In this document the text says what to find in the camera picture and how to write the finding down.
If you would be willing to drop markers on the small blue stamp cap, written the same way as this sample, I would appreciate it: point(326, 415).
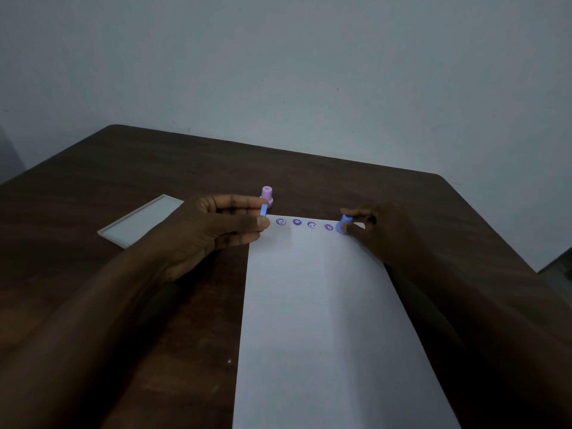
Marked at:
point(264, 210)

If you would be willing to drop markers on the purple round stamp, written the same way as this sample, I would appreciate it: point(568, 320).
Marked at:
point(267, 195)

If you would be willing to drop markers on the person's left thumb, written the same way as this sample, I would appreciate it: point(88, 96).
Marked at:
point(243, 224)

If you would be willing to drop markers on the person's left hand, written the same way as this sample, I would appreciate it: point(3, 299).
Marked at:
point(196, 230)

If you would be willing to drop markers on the blue round stamp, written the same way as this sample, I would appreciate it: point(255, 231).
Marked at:
point(342, 224)

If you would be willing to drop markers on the person's right forearm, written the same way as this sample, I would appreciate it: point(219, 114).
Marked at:
point(491, 335)

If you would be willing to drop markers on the person's right thumb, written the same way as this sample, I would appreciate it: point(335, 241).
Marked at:
point(359, 235)

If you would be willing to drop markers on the white rectangular plastic tray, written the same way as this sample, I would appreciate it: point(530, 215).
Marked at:
point(138, 221)

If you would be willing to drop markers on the white paper sheet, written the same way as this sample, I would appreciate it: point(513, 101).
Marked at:
point(321, 317)

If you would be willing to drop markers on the person's left forearm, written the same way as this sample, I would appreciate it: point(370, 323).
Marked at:
point(76, 335)

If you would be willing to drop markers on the person's right hand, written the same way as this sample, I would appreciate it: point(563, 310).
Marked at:
point(388, 236)

